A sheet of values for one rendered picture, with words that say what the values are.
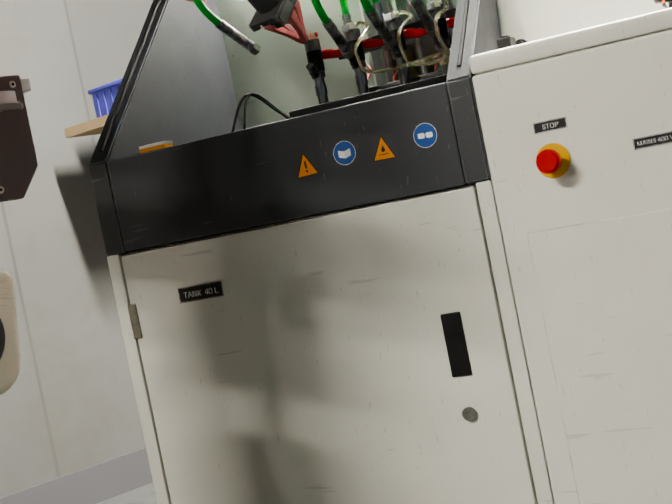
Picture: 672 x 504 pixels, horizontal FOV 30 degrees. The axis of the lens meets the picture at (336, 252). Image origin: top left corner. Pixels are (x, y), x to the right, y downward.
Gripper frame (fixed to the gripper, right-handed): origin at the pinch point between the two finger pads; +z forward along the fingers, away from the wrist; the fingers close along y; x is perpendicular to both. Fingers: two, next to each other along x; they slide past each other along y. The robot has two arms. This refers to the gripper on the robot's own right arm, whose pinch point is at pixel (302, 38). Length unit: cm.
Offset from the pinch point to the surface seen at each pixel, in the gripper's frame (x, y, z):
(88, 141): 189, 91, 65
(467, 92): -38.2, -21.5, 5.7
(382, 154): -23.2, -28.7, 7.0
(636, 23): -64, -14, 8
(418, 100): -30.6, -22.5, 3.6
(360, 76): -6.8, -2.2, 10.0
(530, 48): -49, -17, 5
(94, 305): 192, 45, 97
